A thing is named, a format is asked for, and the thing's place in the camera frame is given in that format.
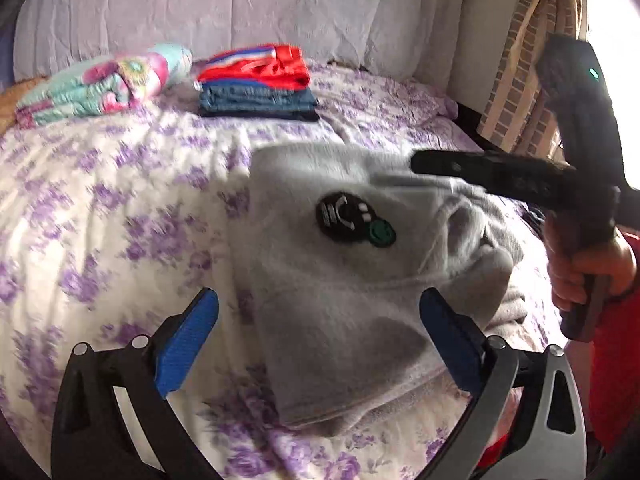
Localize beige checked curtain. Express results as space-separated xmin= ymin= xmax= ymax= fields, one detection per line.
xmin=478 ymin=0 xmax=587 ymax=159

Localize red folded garment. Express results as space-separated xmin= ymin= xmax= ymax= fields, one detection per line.
xmin=196 ymin=44 xmax=310 ymax=91

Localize dark navy folded pants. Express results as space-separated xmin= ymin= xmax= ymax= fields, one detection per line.
xmin=198 ymin=108 xmax=320 ymax=122

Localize window with white frame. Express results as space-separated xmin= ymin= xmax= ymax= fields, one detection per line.
xmin=586 ymin=0 xmax=640 ymax=188

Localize person's right hand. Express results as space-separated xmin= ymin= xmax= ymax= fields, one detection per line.
xmin=544 ymin=216 xmax=639 ymax=312

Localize grey fleece pants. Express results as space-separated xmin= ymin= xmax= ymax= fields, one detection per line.
xmin=231 ymin=143 xmax=526 ymax=436

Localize purple floral bed sheet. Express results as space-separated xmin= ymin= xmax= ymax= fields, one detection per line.
xmin=1 ymin=62 xmax=473 ymax=479

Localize colourful floral folded blanket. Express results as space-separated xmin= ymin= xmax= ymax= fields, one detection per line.
xmin=15 ymin=44 xmax=193 ymax=128

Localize blue folded jeans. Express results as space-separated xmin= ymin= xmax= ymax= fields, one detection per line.
xmin=200 ymin=80 xmax=318 ymax=112

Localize white lace headboard cover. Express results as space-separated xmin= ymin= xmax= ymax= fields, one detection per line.
xmin=12 ymin=0 xmax=463 ymax=86

